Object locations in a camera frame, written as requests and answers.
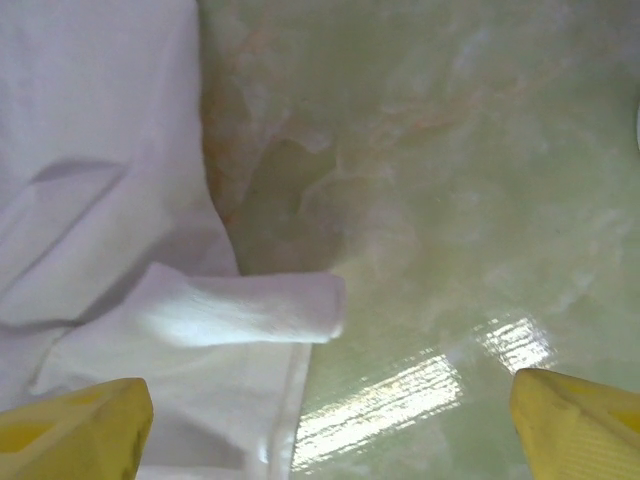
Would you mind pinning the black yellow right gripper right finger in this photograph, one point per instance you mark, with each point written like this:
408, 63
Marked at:
585, 435

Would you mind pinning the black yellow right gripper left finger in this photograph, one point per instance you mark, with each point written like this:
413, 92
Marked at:
75, 440

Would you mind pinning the white t-shirt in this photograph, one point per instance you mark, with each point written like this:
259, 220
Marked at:
100, 150

